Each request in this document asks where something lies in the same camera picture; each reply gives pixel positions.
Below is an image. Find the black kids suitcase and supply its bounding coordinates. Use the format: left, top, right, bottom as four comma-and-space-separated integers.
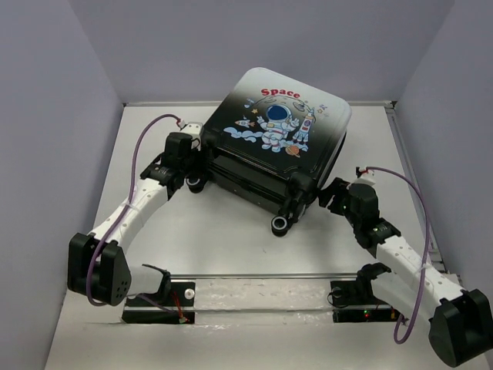
187, 67, 352, 237

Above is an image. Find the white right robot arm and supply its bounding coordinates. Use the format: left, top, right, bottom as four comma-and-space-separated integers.
318, 178, 492, 368

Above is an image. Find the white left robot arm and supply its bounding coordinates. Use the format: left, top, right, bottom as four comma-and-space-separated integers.
67, 123, 203, 306

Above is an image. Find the white foreground platform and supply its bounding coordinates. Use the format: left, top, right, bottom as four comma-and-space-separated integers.
46, 293, 443, 369

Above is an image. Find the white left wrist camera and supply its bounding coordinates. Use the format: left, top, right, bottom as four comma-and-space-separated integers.
179, 121, 203, 148

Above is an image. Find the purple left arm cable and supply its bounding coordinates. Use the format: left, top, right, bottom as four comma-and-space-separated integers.
85, 113, 189, 323

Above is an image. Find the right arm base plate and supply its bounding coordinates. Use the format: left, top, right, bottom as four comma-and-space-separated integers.
327, 263, 400, 324

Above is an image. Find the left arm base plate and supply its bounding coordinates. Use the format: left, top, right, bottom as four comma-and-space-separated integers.
121, 280, 196, 325

